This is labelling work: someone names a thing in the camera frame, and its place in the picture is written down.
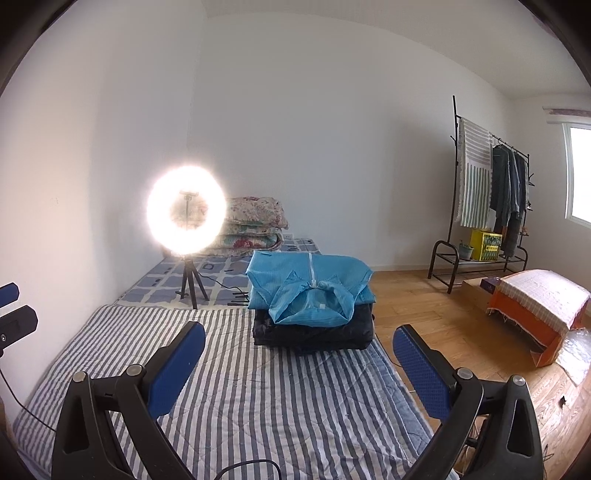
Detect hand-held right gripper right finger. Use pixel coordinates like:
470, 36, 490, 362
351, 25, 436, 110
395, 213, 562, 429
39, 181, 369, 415
392, 324, 544, 480

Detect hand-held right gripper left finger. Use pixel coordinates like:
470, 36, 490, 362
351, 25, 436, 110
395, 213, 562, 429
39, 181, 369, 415
52, 320, 207, 480

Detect light blue pinstriped coat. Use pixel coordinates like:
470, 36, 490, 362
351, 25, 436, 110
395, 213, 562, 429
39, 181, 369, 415
246, 250, 374, 326

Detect black metal clothes rack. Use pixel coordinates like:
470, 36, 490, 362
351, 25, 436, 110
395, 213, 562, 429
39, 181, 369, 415
427, 95, 536, 295

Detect blue checked bed mat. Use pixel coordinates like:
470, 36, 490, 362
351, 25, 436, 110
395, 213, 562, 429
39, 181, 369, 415
115, 237, 324, 308

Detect flat cardboard box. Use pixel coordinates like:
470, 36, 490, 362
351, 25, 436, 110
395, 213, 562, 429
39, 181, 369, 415
462, 277, 502, 312

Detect blue white striped blanket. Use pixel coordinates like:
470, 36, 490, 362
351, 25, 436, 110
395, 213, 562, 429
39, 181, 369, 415
13, 305, 435, 480

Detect orange box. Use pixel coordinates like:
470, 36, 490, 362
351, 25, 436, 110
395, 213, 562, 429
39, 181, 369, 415
487, 288, 573, 368

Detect dark navy down jacket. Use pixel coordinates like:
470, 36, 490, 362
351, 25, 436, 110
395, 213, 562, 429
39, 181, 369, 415
252, 302, 376, 355

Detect yellow crate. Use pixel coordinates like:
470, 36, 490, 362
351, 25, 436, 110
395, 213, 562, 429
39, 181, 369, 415
470, 228, 503, 261

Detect cream woven cloth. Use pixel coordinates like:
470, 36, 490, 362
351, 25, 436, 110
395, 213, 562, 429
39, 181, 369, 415
494, 268, 591, 333

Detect bubble wrap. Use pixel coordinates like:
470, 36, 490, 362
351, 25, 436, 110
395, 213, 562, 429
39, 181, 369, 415
556, 325, 591, 386

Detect folded floral quilt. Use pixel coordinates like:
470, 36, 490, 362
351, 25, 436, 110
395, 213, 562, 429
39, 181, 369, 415
203, 196, 290, 258

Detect striped hanging cloth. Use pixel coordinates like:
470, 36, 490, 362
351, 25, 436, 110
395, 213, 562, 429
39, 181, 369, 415
455, 117, 494, 229

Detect hanging dark coat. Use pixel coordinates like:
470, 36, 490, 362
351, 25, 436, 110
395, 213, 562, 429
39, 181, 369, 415
501, 152, 531, 259

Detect hanging grey-blue shirt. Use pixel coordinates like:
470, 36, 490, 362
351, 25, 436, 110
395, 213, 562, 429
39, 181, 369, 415
489, 145, 514, 234

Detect window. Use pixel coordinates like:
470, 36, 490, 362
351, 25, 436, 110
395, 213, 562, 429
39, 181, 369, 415
561, 122, 591, 227

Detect black cable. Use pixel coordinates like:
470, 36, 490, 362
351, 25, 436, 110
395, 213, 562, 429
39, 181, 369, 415
216, 459, 283, 480

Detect ring light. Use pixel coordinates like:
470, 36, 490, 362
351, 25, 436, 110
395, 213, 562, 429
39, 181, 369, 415
146, 160, 228, 256

